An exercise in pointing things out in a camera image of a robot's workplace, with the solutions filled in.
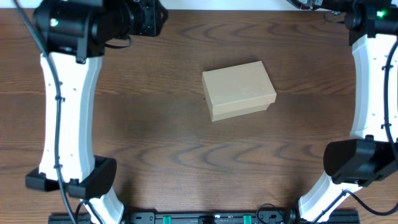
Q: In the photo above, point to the cardboard box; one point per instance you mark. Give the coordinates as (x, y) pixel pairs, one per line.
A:
(238, 90)

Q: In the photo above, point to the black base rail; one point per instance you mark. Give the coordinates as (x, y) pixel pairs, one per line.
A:
(263, 216)

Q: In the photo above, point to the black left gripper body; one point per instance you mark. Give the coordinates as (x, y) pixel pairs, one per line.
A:
(160, 17)

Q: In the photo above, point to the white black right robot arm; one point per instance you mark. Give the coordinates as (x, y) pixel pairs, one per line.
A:
(370, 153)

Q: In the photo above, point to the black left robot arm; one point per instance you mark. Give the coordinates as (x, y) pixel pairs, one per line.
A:
(73, 37)

